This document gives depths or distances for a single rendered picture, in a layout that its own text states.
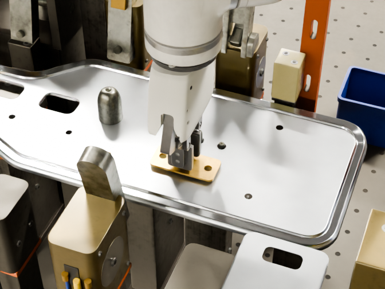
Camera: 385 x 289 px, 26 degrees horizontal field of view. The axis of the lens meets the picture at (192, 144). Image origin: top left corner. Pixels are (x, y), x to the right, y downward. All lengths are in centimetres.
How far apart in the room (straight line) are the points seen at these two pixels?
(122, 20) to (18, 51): 18
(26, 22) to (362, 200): 62
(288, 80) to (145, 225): 28
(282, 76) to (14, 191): 37
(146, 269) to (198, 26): 48
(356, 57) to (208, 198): 78
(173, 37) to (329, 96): 79
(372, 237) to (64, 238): 33
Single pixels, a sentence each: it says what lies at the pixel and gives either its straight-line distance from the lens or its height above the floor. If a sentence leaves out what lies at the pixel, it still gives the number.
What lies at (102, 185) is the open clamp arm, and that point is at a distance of 92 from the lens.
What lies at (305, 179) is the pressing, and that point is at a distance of 103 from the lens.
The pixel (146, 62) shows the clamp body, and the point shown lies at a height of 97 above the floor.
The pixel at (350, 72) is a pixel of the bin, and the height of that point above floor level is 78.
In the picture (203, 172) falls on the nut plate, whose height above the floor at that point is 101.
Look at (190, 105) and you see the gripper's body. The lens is 92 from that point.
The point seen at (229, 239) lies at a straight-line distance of 120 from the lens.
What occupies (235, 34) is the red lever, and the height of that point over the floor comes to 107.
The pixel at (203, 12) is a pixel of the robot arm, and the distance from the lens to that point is 85.
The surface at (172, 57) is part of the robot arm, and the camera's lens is 88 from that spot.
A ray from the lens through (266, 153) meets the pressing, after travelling 106.
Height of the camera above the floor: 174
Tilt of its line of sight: 44 degrees down
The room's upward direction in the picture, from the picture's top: straight up
